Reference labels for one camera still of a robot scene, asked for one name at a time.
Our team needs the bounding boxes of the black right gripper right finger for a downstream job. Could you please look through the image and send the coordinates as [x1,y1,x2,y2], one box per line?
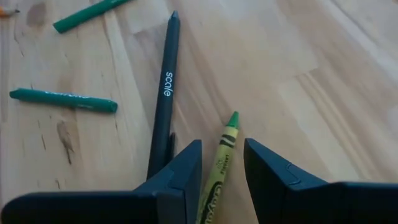
[243,138,398,224]

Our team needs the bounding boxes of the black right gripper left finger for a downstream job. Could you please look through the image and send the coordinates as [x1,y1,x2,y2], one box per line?
[0,139,203,224]

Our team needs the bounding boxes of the green crayon with yellow-green wrapper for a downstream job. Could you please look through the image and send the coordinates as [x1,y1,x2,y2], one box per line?
[195,111,241,224]

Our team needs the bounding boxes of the green marker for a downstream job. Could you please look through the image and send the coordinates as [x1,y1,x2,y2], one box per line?
[52,0,133,34]
[9,88,119,114]

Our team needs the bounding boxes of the black pen with white print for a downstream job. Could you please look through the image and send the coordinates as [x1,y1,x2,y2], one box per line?
[146,11,182,180]

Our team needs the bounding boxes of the orange pencil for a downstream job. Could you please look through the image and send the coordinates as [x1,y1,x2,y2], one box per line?
[0,6,21,19]

